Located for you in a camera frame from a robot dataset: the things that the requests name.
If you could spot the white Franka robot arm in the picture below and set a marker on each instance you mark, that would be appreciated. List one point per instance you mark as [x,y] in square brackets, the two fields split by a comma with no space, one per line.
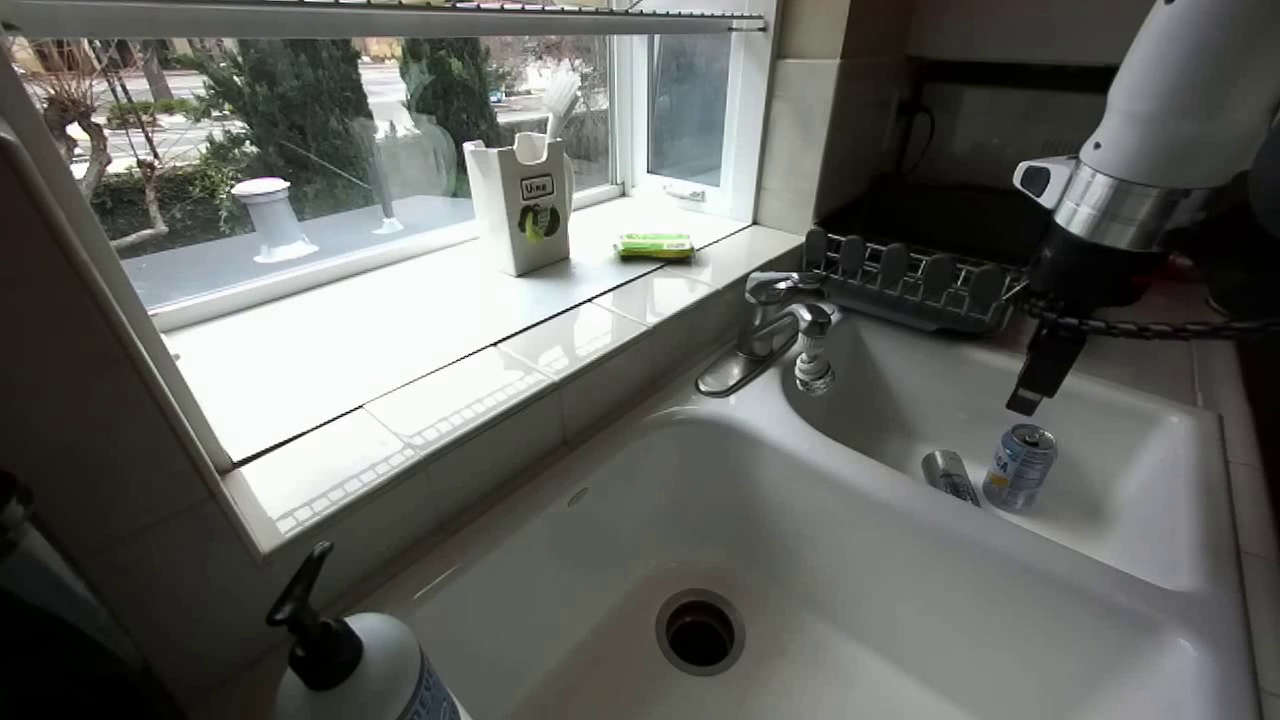
[1187,81]

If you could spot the metal sink drain strainer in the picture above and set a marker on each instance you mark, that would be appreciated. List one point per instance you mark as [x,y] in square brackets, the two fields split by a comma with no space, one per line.
[699,632]

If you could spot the white double basin sink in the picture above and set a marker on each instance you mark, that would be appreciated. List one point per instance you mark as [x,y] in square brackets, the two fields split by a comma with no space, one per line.
[852,561]

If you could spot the blue label pump bottle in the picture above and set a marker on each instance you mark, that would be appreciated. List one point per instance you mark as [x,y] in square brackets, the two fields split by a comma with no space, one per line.
[361,667]

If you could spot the green sponge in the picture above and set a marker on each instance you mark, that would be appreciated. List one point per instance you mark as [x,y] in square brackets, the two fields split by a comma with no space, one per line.
[659,245]

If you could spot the white window blind rail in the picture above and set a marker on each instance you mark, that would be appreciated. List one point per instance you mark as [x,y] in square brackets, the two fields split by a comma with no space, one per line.
[332,18]

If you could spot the chrome sink faucet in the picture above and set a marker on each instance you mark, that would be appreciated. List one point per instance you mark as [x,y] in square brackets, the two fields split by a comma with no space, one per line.
[771,333]

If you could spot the white cup outside window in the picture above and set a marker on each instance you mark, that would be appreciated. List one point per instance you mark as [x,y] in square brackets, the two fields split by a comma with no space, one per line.
[274,220]

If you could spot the green evergreen shrub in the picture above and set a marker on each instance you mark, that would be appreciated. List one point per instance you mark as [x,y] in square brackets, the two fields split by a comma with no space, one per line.
[285,120]

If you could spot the white window frame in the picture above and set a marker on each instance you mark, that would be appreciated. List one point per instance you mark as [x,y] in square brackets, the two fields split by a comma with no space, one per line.
[627,120]

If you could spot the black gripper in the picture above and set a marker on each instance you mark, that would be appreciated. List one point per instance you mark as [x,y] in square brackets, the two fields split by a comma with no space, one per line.
[1100,272]

